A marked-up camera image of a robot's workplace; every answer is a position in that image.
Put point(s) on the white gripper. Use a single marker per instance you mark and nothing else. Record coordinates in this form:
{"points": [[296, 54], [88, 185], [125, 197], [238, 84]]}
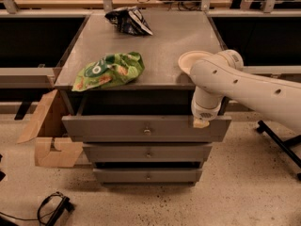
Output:
{"points": [[205, 112]]}

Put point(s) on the grey top drawer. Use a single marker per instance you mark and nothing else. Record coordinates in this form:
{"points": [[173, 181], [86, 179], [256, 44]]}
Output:
{"points": [[127, 128]]}

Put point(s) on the grey drawer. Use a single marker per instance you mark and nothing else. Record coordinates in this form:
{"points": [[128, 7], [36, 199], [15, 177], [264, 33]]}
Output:
{"points": [[111, 176], [147, 152], [127, 128]]}

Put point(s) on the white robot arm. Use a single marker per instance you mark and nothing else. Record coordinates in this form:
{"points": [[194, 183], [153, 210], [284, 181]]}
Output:
{"points": [[220, 75]]}

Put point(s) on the grey middle drawer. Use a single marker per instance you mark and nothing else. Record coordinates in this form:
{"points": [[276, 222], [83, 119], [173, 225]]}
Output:
{"points": [[147, 152]]}

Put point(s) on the grey drawer cabinet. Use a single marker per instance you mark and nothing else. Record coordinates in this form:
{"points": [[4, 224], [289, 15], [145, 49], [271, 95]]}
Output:
{"points": [[161, 90]]}

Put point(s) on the grey bottom drawer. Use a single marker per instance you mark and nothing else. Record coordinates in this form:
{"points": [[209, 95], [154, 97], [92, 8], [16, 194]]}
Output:
{"points": [[111, 176]]}

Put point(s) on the open cardboard box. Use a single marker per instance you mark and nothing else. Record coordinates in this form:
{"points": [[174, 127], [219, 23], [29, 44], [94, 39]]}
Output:
{"points": [[53, 147]]}

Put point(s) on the white paper bowl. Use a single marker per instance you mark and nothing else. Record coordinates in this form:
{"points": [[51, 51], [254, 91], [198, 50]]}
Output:
{"points": [[187, 59]]}

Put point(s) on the black stand legs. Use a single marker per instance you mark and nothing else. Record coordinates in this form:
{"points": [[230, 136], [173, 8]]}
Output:
{"points": [[284, 145]]}

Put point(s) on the green chip bag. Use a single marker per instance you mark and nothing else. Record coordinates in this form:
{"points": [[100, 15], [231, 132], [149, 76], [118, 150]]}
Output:
{"points": [[110, 71]]}

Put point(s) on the dark blue chip bag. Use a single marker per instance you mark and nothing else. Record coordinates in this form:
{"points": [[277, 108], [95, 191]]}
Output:
{"points": [[129, 20]]}

